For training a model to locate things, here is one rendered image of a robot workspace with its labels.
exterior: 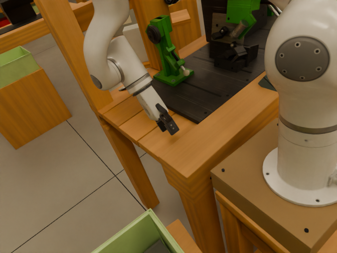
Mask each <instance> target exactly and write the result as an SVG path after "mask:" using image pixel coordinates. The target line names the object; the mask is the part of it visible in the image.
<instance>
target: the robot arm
mask: <svg viewBox="0 0 337 253"><path fill-rule="evenodd" d="M268 1H270V2H271V3H273V4H274V5H275V6H277V7H278V8H279V9H280V10H281V11H282V12H281V14H280V15H279V16H278V18H277V19H276V21H275V22H274V24H273V26H272V28H271V30H270V32H269V35H268V38H267V41H266V46H265V54H264V65H265V72H266V75H267V77H268V79H269V81H270V82H271V84H272V85H273V86H274V88H275V89H276V90H277V92H278V95H279V113H278V147H277V148H275V149H273V150H272V151H271V152H270V153H269V154H268V155H267V156H266V158H265V160H264V162H263V177H264V180H265V182H266V184H267V185H268V187H269V188H270V189H271V190H272V191H273V192H274V193H275V194H276V195H278V196H279V197H281V198H282V199H284V200H286V201H288V202H291V203H294V204H296V205H301V206H306V207H324V206H328V205H332V204H334V203H337V0H268ZM92 3H93V6H94V16H93V18H92V20H91V23H90V25H89V27H88V29H87V32H86V35H85V38H84V45H83V52H84V58H85V62H86V65H87V68H88V71H89V74H90V77H91V79H92V81H93V83H94V84H95V86H96V87H97V88H98V89H100V90H109V89H111V88H113V87H114V86H116V85H117V84H119V83H120V82H121V83H122V84H123V85H124V87H125V88H126V89H127V91H128V92H129V94H132V93H133V95H132V96H133V97H134V96H136V97H137V99H138V101H139V103H140V104H141V106H142V108H143V109H144V111H145V112H146V114H147V116H148V117H149V118H150V119H151V120H155V122H156V124H157V125H158V126H159V128H160V129H161V131H162V132H165V131H166V130H168V132H169V133H170V135H174V134H175V133H176V132H178V131H179V130H180V129H179V128H178V126H177V124H176V123H175V121H174V120H173V118H172V117H171V116H170V114H168V109H167V107H166V105H165V104H164V102H163V101H162V99H161V98H160V97H159V95H158V94H157V92H156V91H155V90H154V88H153V87H152V85H153V82H151V81H152V77H151V76H150V74H149V73H148V71H147V70H146V68H145V67H144V65H143V64H142V62H141V61H140V59H139V57H138V56H137V54H136V53H135V51H134V50H133V48H132V47H131V45H130V44H129V42H128V40H127V39H126V37H125V36H123V35H122V36H118V37H116V38H114V39H112V38H113V36H114V35H115V33H116V32H117V31H118V29H119V28H120V27H121V26H122V25H123V24H124V23H125V22H126V21H127V19H128V17H129V14H130V8H129V1H128V0H92Z"/></svg>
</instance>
